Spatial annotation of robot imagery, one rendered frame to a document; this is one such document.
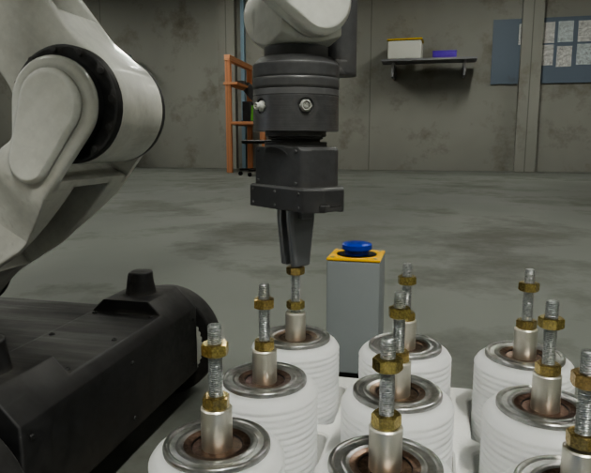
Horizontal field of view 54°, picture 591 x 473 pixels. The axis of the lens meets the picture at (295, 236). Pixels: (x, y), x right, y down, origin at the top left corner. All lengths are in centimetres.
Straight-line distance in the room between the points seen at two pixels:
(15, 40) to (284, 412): 57
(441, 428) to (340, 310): 31
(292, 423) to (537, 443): 19
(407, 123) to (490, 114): 127
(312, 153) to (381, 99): 923
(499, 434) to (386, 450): 13
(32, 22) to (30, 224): 25
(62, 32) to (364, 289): 49
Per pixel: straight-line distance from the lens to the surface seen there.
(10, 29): 84
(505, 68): 981
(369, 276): 76
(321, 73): 58
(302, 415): 52
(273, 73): 58
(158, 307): 97
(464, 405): 69
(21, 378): 73
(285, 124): 57
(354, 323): 78
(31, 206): 79
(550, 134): 987
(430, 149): 973
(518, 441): 50
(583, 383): 39
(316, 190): 56
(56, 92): 74
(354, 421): 50
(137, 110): 78
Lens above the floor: 46
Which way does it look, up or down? 9 degrees down
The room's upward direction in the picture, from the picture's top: straight up
